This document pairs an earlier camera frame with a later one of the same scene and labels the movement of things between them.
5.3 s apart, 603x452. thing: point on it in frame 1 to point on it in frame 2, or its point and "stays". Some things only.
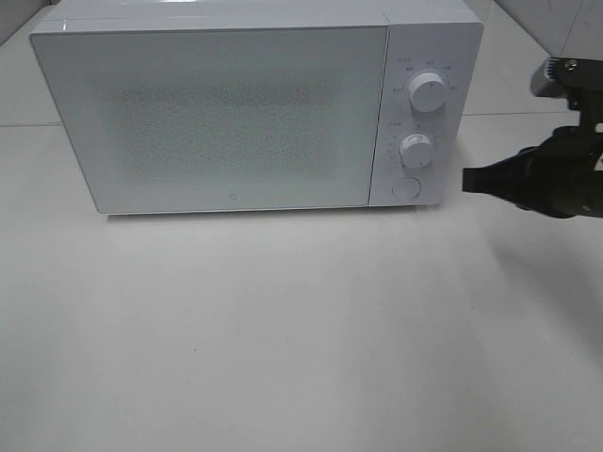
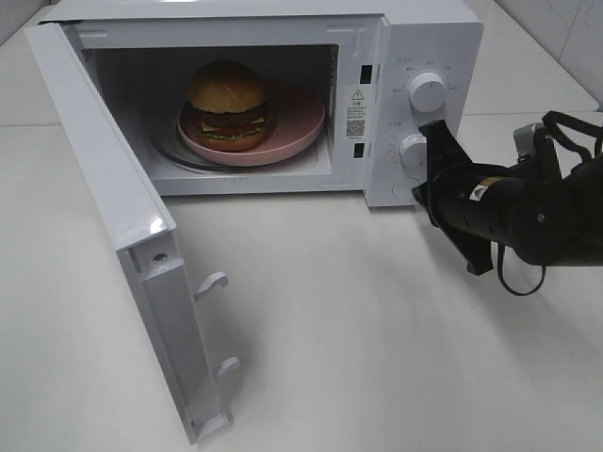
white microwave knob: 427,92 stays
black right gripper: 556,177 to 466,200
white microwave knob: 415,151 stays
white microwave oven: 221,118 to 141,230
